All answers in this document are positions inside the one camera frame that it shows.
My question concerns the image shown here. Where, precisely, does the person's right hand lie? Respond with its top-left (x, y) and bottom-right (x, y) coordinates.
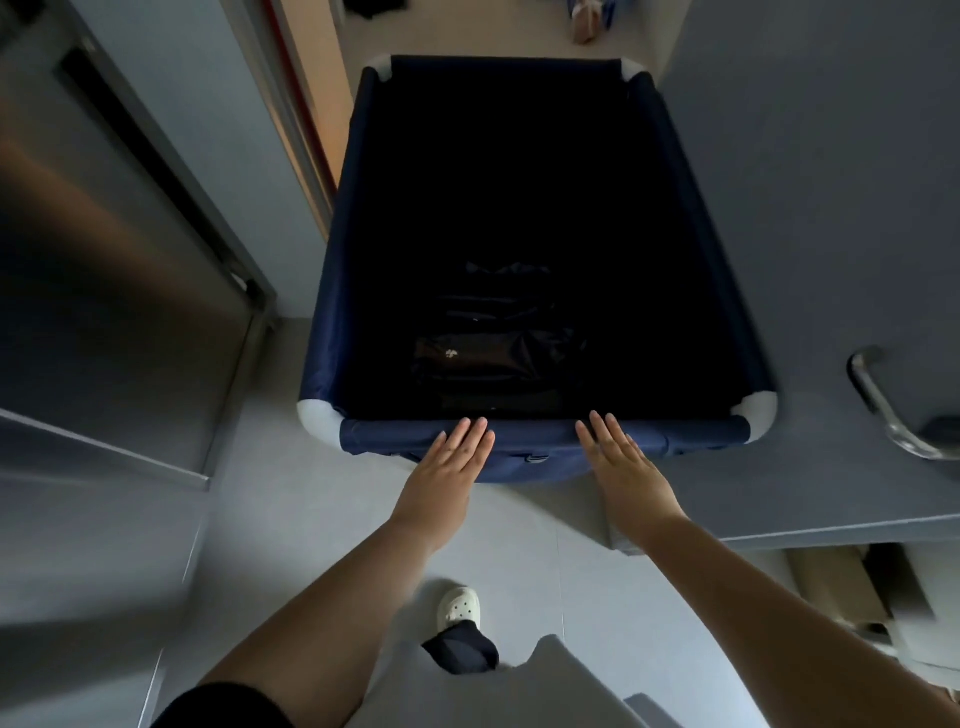
top-left (574, 410), bottom-right (690, 554)

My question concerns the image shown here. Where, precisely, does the person's left hand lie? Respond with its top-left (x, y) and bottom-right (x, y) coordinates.
top-left (389, 417), bottom-right (497, 557)

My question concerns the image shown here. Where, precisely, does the person's left forearm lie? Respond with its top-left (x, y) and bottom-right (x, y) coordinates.
top-left (198, 521), bottom-right (437, 728)

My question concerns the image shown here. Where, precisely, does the person's right forearm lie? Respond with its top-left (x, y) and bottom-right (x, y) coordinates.
top-left (636, 516), bottom-right (960, 728)

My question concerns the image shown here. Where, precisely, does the glossy black bag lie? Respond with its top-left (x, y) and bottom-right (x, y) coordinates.
top-left (414, 326), bottom-right (588, 393)

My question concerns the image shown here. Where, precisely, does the white clog shoe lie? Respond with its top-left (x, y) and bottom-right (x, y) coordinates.
top-left (436, 586), bottom-right (483, 636)

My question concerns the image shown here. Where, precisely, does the black folded garment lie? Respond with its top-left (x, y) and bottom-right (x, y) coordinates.
top-left (441, 261), bottom-right (558, 325)

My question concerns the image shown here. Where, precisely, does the dark trouser leg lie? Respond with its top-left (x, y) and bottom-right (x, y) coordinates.
top-left (421, 620), bottom-right (501, 676)

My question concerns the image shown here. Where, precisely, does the white shirt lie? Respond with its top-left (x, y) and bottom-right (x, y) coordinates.
top-left (346, 633), bottom-right (648, 728)

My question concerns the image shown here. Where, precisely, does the brown cardboard box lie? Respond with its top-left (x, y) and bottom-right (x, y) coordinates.
top-left (783, 546), bottom-right (895, 628)

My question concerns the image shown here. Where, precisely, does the navy fabric laundry cart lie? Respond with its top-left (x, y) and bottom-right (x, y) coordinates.
top-left (297, 54), bottom-right (779, 485)

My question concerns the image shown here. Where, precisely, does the grey door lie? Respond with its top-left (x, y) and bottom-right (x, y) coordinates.
top-left (609, 0), bottom-right (960, 555)

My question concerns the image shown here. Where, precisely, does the black sleeve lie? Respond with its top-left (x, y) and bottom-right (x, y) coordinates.
top-left (150, 681), bottom-right (295, 728)

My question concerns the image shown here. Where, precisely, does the white box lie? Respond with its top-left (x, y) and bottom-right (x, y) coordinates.
top-left (883, 541), bottom-right (960, 680)

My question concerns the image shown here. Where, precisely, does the stainless steel door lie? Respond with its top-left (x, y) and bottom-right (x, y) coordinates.
top-left (0, 0), bottom-right (280, 490)

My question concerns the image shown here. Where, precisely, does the black item on floor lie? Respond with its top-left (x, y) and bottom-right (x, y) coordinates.
top-left (341, 0), bottom-right (411, 21)

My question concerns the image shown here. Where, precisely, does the silver metal door handle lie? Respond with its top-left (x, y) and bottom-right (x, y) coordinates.
top-left (846, 347), bottom-right (960, 462)

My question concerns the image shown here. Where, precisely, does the wooden door frame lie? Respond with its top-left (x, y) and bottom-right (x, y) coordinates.
top-left (222, 0), bottom-right (355, 241)

